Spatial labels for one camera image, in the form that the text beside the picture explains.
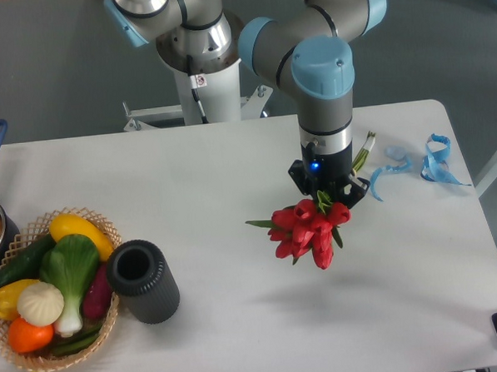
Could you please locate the dark grey ribbed vase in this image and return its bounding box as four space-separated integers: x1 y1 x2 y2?
107 239 181 325

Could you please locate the white steamed bun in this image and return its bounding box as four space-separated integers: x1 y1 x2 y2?
17 282 65 327

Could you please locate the green bok choy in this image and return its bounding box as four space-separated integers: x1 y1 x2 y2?
39 234 100 338

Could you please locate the blue curled ribbon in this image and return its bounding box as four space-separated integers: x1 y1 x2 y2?
420 133 471 186

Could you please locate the red tulip bouquet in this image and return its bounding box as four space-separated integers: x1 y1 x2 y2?
240 130 384 275

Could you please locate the yellow bell pepper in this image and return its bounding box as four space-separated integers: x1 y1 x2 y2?
0 279 39 321

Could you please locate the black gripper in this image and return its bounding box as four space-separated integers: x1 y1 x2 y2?
288 143 370 208

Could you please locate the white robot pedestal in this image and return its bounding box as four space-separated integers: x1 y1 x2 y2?
122 61 273 132

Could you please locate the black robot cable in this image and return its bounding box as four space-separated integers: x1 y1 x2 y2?
185 54 210 126

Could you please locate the green pea pod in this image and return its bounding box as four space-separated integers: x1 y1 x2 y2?
49 325 101 358

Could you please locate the dark green cucumber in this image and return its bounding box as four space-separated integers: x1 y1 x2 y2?
0 234 56 288

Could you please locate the woven bamboo basket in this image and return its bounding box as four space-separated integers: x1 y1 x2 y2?
0 207 122 372

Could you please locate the purple sweet potato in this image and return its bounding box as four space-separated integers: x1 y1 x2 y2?
82 264 112 320

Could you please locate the blue ribbon strip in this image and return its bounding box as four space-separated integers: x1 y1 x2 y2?
370 155 412 202

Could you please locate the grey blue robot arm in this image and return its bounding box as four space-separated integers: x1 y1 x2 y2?
104 0 387 207

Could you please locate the pale blue bottle cap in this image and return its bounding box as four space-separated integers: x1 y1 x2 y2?
385 146 408 161

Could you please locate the orange tangerine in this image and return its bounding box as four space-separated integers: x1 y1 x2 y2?
7 317 54 354

